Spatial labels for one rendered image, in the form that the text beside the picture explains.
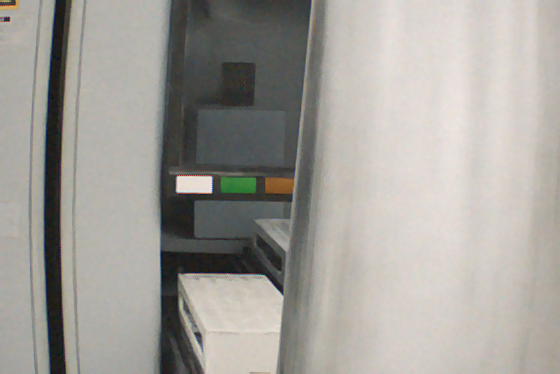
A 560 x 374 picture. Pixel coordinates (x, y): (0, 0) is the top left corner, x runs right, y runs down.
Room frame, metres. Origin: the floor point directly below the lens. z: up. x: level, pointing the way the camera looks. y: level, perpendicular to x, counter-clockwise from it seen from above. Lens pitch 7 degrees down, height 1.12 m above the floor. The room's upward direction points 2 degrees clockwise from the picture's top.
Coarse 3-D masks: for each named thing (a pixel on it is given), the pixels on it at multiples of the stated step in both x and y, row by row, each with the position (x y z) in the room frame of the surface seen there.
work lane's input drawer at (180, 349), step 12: (168, 324) 1.40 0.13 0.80; (180, 324) 1.35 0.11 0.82; (168, 336) 1.34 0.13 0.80; (180, 336) 1.30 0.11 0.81; (168, 348) 1.34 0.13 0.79; (180, 348) 1.29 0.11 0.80; (168, 360) 1.34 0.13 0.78; (180, 360) 1.23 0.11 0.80; (192, 360) 1.19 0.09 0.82; (168, 372) 1.35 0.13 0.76; (180, 372) 1.20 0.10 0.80; (192, 372) 1.18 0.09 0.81; (252, 372) 1.12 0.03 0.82; (264, 372) 1.13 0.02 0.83
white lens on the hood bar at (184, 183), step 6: (180, 180) 1.29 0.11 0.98; (186, 180) 1.29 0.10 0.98; (192, 180) 1.29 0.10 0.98; (198, 180) 1.29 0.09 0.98; (204, 180) 1.29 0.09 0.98; (210, 180) 1.29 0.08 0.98; (180, 186) 1.29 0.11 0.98; (186, 186) 1.29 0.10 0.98; (192, 186) 1.29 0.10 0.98; (198, 186) 1.29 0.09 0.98; (204, 186) 1.29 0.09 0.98; (210, 186) 1.29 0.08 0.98
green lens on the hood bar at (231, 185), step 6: (222, 180) 1.29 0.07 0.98; (228, 180) 1.29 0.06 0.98; (234, 180) 1.29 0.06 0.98; (240, 180) 1.30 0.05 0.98; (246, 180) 1.30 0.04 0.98; (252, 180) 1.30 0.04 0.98; (222, 186) 1.29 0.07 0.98; (228, 186) 1.29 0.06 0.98; (234, 186) 1.29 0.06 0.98; (240, 186) 1.30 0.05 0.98; (246, 186) 1.30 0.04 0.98; (252, 186) 1.30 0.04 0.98; (228, 192) 1.29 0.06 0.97; (234, 192) 1.30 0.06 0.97; (240, 192) 1.30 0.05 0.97; (246, 192) 1.30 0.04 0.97; (252, 192) 1.30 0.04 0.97
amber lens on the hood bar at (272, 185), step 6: (270, 180) 1.30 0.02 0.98; (276, 180) 1.30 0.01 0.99; (282, 180) 1.30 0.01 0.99; (288, 180) 1.30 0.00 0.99; (294, 180) 1.31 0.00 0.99; (270, 186) 1.30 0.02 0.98; (276, 186) 1.30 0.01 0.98; (282, 186) 1.30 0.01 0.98; (288, 186) 1.30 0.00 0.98; (270, 192) 1.30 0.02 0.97; (276, 192) 1.30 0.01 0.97; (282, 192) 1.30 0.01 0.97; (288, 192) 1.30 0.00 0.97
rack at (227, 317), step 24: (192, 288) 1.33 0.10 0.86; (216, 288) 1.33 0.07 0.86; (240, 288) 1.34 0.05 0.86; (264, 288) 1.35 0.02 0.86; (192, 312) 1.24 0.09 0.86; (216, 312) 1.21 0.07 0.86; (240, 312) 1.22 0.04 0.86; (264, 312) 1.23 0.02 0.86; (192, 336) 1.25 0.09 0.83; (216, 336) 1.12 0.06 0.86; (240, 336) 1.13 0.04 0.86; (264, 336) 1.13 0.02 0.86; (216, 360) 1.12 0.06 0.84; (240, 360) 1.13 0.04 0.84; (264, 360) 1.13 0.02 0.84
